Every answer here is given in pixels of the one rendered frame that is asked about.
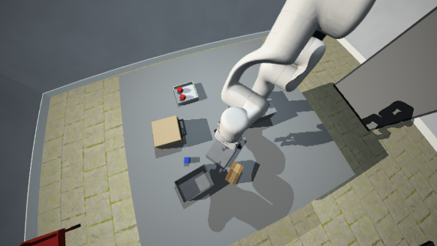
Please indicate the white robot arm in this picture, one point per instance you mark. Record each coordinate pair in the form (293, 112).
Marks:
(288, 42)

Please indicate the brown cardboard box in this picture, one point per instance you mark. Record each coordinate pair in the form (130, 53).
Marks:
(234, 173)

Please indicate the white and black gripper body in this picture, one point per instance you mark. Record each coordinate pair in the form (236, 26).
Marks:
(232, 146)

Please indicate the light wooden cabinet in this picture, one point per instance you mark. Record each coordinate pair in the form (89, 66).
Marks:
(168, 132)

